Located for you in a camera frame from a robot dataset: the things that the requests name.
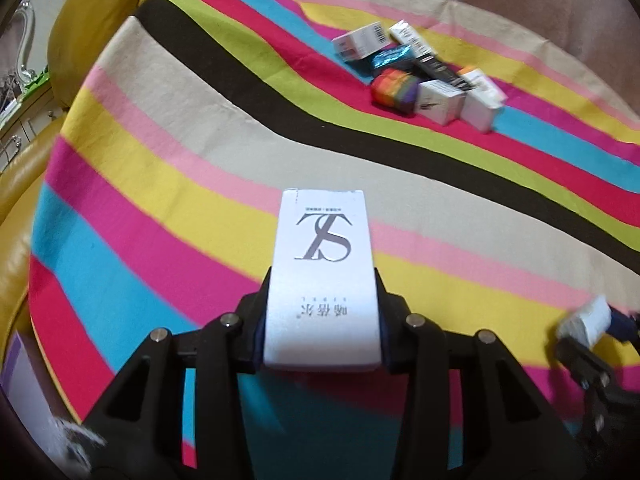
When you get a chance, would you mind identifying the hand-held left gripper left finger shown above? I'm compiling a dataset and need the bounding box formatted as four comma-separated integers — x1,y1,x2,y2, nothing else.
82,272,273,480

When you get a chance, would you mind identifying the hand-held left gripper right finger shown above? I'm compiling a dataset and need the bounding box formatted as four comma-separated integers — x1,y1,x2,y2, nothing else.
372,269,586,480

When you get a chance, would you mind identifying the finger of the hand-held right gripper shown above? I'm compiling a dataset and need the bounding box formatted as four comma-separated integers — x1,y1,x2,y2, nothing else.
556,337,616,391
606,309,640,346

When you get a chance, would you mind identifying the white box grey monogram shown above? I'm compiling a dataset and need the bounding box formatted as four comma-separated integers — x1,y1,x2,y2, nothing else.
262,189,382,372

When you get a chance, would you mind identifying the colourful striped cloth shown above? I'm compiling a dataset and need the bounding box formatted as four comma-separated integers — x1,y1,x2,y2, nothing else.
27,0,640,480

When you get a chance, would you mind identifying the purple and white box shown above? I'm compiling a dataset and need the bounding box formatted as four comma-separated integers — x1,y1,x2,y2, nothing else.
0,332,66,441

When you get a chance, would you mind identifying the white box black print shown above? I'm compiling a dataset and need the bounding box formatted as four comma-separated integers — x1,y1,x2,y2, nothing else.
414,80,465,126

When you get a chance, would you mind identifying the plain white box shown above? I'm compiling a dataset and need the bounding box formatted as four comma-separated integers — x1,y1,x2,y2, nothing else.
459,91,502,134

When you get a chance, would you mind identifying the rainbow striped fabric roll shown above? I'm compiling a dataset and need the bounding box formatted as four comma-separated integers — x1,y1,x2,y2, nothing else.
370,69,421,115

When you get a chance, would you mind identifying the orange and white box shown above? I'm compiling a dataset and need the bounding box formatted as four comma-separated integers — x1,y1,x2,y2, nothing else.
459,66,508,110

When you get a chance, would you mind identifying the long black box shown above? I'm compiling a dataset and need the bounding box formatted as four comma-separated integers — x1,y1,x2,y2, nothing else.
412,55,473,92

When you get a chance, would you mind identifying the shiny blue packet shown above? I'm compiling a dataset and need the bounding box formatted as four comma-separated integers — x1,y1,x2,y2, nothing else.
367,44,418,70

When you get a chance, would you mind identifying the white box barcode end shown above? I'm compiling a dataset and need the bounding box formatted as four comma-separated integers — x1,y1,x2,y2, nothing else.
332,21,391,63

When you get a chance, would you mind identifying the long white box grey logo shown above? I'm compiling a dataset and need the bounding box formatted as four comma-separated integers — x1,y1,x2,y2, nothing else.
389,20,435,58

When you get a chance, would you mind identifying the white cabinet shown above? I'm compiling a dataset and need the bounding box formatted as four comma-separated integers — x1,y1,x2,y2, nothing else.
0,80,66,161

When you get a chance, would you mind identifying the small green item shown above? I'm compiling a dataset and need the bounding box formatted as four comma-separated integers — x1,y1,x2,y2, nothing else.
22,71,51,93

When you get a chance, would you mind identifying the yellow leather sofa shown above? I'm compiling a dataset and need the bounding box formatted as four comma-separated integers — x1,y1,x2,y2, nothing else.
0,0,221,361

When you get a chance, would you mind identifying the silver ornate stand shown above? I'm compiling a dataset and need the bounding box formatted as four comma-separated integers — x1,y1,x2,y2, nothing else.
10,0,38,86

